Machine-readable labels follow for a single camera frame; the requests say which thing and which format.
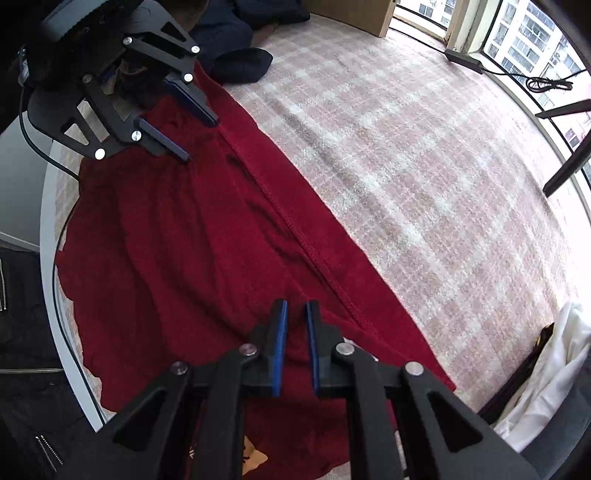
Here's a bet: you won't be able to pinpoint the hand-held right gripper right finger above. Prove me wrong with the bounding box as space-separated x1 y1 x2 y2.
305 300 541 480

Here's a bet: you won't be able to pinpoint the black zippered jacket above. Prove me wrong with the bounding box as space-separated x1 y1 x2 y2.
0 247 116 480

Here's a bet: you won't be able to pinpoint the dark red garment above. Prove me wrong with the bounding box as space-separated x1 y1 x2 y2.
55 60 458 478

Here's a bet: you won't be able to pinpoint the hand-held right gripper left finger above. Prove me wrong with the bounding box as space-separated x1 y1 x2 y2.
58 299 289 480

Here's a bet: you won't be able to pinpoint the black tripod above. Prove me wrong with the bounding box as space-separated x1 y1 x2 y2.
536 99 591 197

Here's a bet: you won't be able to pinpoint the dark navy garment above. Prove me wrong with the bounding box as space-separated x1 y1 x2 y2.
189 0 311 85

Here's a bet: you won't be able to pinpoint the pink plaid blanket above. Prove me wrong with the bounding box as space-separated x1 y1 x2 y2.
55 11 587 423

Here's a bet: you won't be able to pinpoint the dark grey folded garment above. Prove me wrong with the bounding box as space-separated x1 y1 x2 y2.
522 369 591 480

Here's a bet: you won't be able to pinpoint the large light wooden board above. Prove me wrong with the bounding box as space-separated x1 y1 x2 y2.
305 0 398 38

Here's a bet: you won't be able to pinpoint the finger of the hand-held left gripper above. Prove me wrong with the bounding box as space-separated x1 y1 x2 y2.
122 21 220 127
28 76 191 162

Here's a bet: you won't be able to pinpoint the white folded garment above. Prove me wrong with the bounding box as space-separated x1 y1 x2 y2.
494 302 591 453

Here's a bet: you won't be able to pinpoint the apartment buildings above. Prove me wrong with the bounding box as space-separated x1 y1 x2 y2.
397 0 591 153

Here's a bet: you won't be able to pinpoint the white window frame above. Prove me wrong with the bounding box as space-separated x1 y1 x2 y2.
390 0 591 185

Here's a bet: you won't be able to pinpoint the black ring light cable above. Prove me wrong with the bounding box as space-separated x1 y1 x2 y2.
443 48 575 93

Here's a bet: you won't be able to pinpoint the black folded garment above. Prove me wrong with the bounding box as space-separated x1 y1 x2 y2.
478 323 555 428

